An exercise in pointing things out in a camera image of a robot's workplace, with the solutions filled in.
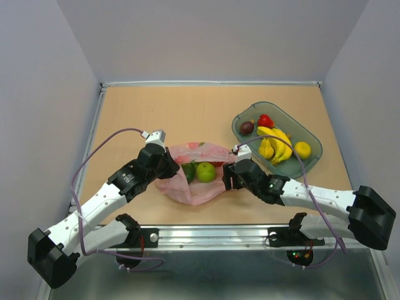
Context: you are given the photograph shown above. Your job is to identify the yellow banana bunch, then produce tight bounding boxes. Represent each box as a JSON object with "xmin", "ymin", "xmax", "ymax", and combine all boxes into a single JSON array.
[{"xmin": 257, "ymin": 126, "xmax": 293, "ymax": 165}]

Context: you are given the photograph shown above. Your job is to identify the yellow pear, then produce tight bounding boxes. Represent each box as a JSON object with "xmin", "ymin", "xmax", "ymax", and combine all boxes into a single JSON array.
[{"xmin": 258, "ymin": 138, "xmax": 274, "ymax": 160}]

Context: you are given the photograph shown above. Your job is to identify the pink plastic bag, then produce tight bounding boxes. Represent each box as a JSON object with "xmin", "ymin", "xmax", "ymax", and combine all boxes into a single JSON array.
[{"xmin": 154, "ymin": 142, "xmax": 235, "ymax": 206}]

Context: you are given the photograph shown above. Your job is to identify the dark purple passion fruit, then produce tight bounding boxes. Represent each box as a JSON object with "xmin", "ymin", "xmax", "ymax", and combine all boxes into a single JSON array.
[{"xmin": 239, "ymin": 121, "xmax": 254, "ymax": 136}]

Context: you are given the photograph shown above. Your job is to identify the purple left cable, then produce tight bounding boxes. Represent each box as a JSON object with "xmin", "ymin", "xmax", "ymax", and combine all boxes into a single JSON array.
[{"xmin": 70, "ymin": 127, "xmax": 164, "ymax": 273}]

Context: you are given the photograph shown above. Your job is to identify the red fruit in bag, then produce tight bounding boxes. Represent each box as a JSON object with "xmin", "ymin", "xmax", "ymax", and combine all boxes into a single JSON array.
[{"xmin": 211, "ymin": 161, "xmax": 224, "ymax": 168}]

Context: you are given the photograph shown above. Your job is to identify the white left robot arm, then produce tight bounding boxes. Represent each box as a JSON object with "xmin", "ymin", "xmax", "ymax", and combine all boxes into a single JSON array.
[{"xmin": 27, "ymin": 142, "xmax": 179, "ymax": 289}]

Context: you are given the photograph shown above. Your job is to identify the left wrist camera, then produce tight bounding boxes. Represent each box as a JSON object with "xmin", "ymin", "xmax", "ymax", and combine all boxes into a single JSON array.
[{"xmin": 145, "ymin": 129, "xmax": 166, "ymax": 149}]

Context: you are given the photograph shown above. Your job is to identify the red wax apple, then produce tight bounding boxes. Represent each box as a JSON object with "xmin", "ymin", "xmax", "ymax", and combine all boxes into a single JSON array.
[{"xmin": 257, "ymin": 114, "xmax": 275, "ymax": 129}]

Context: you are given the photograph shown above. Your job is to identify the light green apple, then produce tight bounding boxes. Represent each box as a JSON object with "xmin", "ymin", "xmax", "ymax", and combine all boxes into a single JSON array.
[{"xmin": 196, "ymin": 162, "xmax": 216, "ymax": 183}]

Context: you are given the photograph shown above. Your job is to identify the yellow lemon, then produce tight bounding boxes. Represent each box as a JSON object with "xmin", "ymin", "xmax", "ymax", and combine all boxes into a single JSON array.
[{"xmin": 294, "ymin": 141, "xmax": 312, "ymax": 160}]

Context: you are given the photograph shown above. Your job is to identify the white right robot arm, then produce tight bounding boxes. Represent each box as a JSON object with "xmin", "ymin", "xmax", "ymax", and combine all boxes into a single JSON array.
[{"xmin": 222, "ymin": 159, "xmax": 396, "ymax": 250}]

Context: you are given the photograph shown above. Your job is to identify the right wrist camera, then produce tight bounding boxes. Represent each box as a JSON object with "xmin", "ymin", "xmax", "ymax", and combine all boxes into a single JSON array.
[{"xmin": 232, "ymin": 144, "xmax": 252, "ymax": 163}]

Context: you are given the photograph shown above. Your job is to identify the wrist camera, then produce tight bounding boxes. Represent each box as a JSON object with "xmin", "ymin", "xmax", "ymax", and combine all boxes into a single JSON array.
[
  {"xmin": 232, "ymin": 144, "xmax": 252, "ymax": 163},
  {"xmin": 145, "ymin": 129, "xmax": 166, "ymax": 149}
]

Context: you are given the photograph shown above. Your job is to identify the dark green lime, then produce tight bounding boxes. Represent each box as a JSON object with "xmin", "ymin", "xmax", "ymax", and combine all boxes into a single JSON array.
[{"xmin": 181, "ymin": 163, "xmax": 196, "ymax": 184}]

